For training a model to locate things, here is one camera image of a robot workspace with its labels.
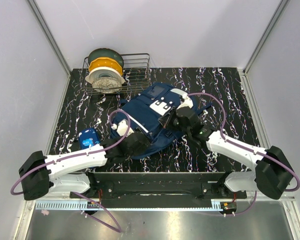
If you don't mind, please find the grey speckled plate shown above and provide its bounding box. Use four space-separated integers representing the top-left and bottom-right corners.
92 77 122 94

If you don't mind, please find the navy blue student backpack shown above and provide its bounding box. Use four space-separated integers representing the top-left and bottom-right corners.
112 83 212 160

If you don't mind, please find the blue dinosaur pencil case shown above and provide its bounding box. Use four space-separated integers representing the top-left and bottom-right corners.
77 127 100 150

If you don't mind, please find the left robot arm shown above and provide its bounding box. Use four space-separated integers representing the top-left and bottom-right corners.
14 131 151 201

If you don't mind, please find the yellow plate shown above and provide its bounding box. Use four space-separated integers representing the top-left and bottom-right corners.
88 57 123 76

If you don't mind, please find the dark green plate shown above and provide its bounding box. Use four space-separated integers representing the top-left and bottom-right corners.
88 47 124 68

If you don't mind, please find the wire dish rack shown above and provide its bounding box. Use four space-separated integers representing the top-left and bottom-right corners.
79 53 151 95

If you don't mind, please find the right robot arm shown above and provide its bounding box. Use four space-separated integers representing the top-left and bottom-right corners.
158 106 294 200

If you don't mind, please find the white plate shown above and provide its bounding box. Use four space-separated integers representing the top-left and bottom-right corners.
85 67 125 84

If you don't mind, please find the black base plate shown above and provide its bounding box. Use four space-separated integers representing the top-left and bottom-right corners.
83 172 247 211

